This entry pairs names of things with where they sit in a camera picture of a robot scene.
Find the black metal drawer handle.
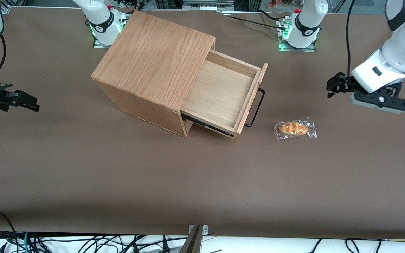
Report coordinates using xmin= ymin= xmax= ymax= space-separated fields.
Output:
xmin=244 ymin=82 xmax=265 ymax=128

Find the wooden drawer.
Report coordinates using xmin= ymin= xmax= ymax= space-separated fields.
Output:
xmin=180 ymin=49 xmax=269 ymax=138

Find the wooden drawer cabinet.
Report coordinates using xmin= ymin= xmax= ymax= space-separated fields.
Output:
xmin=91 ymin=10 xmax=216 ymax=138

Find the wrapped bread roll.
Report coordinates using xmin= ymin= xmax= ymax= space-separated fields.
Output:
xmin=273 ymin=117 xmax=318 ymax=142

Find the large table cover mat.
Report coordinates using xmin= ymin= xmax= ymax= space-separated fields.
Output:
xmin=0 ymin=7 xmax=405 ymax=240

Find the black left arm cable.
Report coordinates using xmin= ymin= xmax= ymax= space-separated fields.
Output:
xmin=345 ymin=0 xmax=356 ymax=78

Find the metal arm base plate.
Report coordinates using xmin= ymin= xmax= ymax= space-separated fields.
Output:
xmin=279 ymin=40 xmax=316 ymax=52
xmin=93 ymin=37 xmax=120 ymax=48

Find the black cable on table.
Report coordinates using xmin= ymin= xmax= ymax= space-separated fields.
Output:
xmin=224 ymin=11 xmax=287 ymax=28

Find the black drawer slide rail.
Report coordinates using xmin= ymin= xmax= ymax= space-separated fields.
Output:
xmin=181 ymin=113 xmax=234 ymax=137

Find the aluminium frame rack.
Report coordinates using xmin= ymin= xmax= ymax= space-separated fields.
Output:
xmin=181 ymin=0 xmax=236 ymax=12

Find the small metal bracket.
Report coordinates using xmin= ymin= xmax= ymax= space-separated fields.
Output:
xmin=188 ymin=224 xmax=209 ymax=253

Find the grey tapered metal post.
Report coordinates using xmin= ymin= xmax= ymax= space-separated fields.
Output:
xmin=179 ymin=225 xmax=203 ymax=253

